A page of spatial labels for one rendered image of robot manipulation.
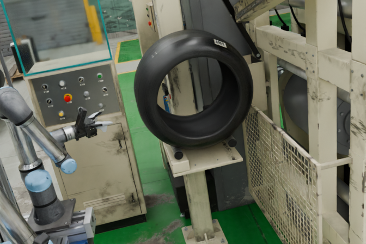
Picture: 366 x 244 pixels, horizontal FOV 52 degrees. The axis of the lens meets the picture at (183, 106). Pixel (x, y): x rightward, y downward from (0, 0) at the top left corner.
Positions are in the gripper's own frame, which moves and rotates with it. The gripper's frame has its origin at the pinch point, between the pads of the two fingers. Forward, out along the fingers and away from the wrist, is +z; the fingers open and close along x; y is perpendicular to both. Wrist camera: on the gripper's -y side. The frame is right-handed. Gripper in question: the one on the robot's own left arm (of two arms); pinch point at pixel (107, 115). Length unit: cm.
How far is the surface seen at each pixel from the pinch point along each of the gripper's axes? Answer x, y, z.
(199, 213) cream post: 23, 79, 41
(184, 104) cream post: 12.5, 2.8, 42.4
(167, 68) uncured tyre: 40, -35, 18
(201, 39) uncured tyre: 42, -45, 36
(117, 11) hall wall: -798, 147, 354
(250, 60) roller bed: 17, -12, 90
